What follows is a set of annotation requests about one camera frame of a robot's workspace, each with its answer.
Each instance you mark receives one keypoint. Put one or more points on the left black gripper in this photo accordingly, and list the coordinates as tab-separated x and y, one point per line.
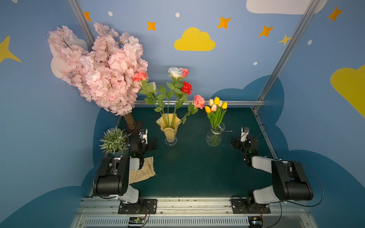
148	144

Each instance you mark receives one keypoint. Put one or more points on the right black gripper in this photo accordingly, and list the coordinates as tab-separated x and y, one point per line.
238	143

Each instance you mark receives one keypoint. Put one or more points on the pale pink tulip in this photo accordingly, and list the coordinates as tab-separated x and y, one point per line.
211	102

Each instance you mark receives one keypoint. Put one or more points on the orange yellow tulip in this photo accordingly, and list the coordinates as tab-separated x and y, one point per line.
208	109

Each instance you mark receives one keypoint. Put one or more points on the cream white tulip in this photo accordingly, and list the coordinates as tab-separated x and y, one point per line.
220	103

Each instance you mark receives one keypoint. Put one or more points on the small yellow tulip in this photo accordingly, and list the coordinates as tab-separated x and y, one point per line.
216	103

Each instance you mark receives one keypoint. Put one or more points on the red rose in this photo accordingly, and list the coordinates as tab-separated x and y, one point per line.
186	87

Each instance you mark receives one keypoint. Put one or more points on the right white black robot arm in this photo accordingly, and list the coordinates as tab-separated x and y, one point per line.
289	180

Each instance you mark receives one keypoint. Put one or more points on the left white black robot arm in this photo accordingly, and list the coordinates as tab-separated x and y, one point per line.
116	174

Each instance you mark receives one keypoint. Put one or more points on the beige cloth glove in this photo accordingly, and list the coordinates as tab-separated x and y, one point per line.
145	173

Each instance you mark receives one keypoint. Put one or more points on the clear glass vase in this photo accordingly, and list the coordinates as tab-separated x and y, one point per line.
214	136

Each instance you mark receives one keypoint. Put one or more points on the small green potted plant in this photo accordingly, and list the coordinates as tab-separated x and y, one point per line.
115	142

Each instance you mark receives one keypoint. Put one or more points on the yellow wavy glass vase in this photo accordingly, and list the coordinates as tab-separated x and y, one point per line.
169	124

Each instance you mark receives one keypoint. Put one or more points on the left circuit board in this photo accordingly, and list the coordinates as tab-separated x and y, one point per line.
136	221

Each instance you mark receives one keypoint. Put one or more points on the circuit board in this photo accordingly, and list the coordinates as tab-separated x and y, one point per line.
255	222
136	221

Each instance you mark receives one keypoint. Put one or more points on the right circuit board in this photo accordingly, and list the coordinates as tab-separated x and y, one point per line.
255	222

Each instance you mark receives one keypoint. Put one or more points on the pink cherry blossom tree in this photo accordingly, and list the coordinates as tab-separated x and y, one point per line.
105	74

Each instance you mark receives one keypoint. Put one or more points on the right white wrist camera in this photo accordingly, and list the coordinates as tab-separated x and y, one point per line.
245	131

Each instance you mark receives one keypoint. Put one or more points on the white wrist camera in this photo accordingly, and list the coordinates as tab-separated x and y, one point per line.
245	131
143	135

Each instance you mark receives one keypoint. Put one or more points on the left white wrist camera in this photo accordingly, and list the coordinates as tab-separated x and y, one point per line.
143	135

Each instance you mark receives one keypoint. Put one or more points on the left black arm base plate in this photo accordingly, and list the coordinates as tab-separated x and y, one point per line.
144	206

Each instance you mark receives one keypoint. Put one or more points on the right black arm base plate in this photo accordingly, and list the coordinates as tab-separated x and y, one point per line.
246	206

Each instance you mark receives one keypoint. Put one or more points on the aluminium front rail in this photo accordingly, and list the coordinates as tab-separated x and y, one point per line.
188	212

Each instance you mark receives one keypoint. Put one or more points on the aluminium left frame post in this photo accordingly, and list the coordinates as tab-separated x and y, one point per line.
78	12

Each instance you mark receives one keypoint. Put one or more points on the aluminium frame post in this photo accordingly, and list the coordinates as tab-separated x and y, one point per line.
297	34
78	12

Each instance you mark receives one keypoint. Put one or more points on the aluminium right frame post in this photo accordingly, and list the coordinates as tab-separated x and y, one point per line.
297	34

